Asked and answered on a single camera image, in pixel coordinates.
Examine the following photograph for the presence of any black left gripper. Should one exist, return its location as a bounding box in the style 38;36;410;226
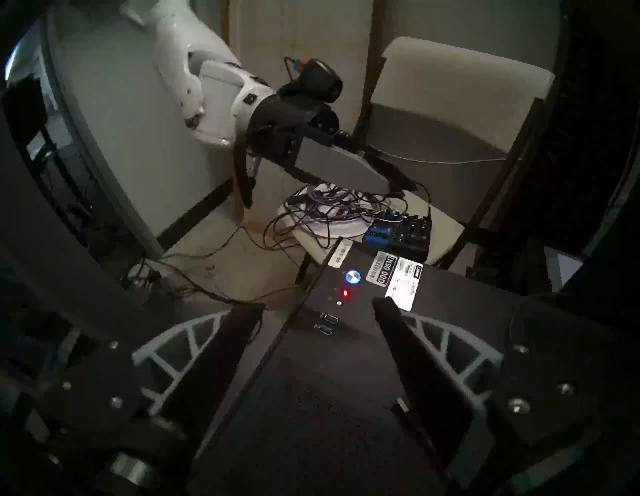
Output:
247;57;421;197

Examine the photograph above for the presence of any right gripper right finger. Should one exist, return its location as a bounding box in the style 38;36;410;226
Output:
371;296;506;478

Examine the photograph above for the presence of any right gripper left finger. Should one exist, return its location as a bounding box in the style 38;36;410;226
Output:
131;301;267;453

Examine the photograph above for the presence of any black workstation tower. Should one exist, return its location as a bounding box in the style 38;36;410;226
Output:
187;237;640;496

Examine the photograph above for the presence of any black blue audio mixer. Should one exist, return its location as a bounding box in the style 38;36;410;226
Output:
364;212;433;263

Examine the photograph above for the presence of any cream folding chair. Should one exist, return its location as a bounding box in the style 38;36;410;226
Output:
277;35;558;273

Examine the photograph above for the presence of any tangled black cable bundle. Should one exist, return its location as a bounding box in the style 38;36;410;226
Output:
265;182;401;251

